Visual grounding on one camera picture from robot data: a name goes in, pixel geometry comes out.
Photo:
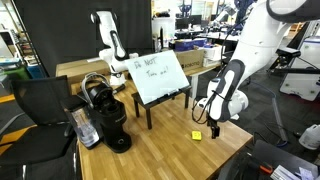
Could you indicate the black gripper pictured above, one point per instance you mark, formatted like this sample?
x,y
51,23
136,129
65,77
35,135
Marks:
x,y
214,127

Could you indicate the yellow smiley eraser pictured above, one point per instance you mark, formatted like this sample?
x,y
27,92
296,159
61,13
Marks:
x,y
196,135

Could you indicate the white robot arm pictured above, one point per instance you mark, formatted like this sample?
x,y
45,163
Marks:
x,y
260,37

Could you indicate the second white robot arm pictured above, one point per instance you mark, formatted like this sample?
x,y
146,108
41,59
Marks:
x,y
114,53

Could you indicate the black whiteboard marker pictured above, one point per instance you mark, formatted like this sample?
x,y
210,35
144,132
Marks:
x,y
169,94

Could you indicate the white whiteboard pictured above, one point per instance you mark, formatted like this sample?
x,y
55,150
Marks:
x,y
156,74

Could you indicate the small dark wooden stand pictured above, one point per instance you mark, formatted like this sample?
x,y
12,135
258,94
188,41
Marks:
x,y
138,103

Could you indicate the white plastic jug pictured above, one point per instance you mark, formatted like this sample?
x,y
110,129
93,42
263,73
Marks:
x,y
310,139

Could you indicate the black coffee machine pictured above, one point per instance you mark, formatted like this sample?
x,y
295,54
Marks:
x,y
96,116

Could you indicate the cardboard box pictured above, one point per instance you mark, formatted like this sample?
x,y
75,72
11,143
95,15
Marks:
x,y
77,70

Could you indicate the black mesh office chair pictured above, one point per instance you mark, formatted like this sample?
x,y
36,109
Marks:
x,y
52,134

